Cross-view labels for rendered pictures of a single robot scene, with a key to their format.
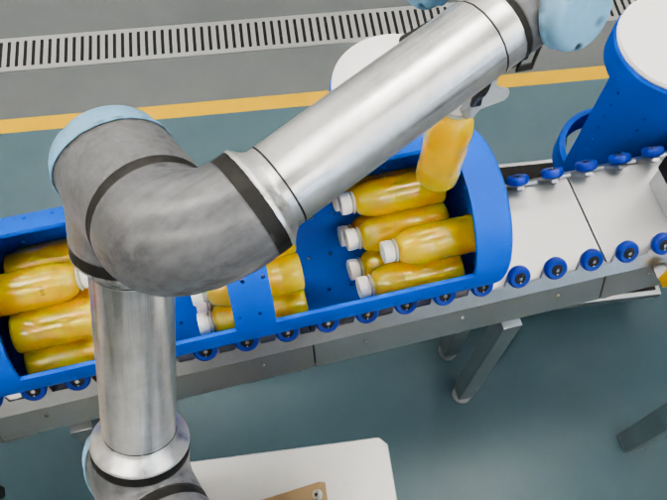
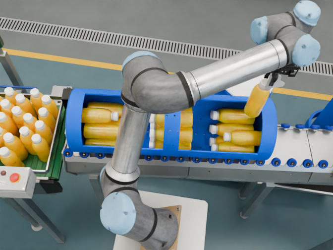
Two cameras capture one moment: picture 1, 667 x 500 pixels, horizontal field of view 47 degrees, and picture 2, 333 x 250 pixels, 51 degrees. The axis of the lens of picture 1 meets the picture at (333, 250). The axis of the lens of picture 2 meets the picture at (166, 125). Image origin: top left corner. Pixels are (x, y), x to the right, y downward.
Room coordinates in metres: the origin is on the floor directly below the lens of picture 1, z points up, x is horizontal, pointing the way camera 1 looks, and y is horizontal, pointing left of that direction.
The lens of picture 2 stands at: (-0.21, -0.03, 2.44)
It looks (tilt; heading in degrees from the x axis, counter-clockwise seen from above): 59 degrees down; 15
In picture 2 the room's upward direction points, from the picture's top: 5 degrees clockwise
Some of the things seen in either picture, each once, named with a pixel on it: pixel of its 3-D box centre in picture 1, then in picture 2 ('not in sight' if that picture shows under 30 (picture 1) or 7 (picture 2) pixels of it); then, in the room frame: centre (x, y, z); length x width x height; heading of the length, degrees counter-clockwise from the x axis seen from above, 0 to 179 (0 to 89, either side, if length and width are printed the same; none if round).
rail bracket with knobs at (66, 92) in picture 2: not in sight; (70, 100); (0.61, 0.71, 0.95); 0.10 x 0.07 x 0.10; 18
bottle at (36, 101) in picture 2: not in sight; (39, 103); (0.52, 0.82, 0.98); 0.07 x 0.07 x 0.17
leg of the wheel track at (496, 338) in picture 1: (481, 361); (255, 200); (0.69, -0.42, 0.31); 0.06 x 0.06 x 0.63; 18
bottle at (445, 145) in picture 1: (446, 142); (257, 98); (0.67, -0.16, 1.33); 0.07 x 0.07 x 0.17
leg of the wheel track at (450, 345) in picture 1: (465, 313); (253, 180); (0.82, -0.37, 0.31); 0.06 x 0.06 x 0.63; 18
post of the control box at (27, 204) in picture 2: not in sight; (41, 218); (0.09, 0.71, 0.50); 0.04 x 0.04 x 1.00; 18
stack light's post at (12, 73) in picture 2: not in sight; (33, 113); (0.66, 1.08, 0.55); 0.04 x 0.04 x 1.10; 18
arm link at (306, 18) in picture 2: not in sight; (301, 22); (0.68, -0.18, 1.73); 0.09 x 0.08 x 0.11; 127
